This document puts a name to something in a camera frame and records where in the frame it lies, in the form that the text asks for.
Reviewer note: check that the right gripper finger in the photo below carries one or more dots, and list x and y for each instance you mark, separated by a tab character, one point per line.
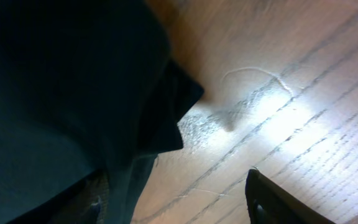
268	203

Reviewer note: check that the black t-shirt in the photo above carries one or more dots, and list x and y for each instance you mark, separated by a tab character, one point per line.
90	95

